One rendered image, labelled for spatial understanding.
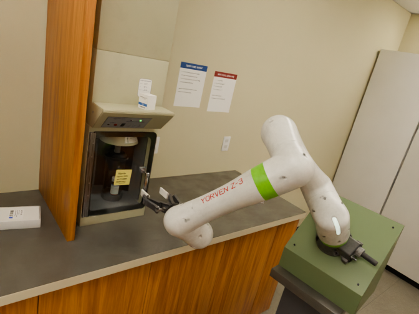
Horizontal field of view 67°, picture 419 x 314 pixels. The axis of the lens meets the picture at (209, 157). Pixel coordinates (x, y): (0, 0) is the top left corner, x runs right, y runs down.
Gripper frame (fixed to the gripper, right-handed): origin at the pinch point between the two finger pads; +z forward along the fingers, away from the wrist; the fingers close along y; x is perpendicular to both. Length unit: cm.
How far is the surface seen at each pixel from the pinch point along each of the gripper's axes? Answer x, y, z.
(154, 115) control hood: -35.4, 5.1, 2.0
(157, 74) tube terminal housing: -51, 0, 13
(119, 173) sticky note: -5.3, 11.8, 12.1
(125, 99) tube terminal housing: -38.9, 13.6, 13.0
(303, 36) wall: -94, -150, 56
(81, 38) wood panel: -60, 36, 6
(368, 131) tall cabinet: -25, -284, 36
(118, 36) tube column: -63, 20, 13
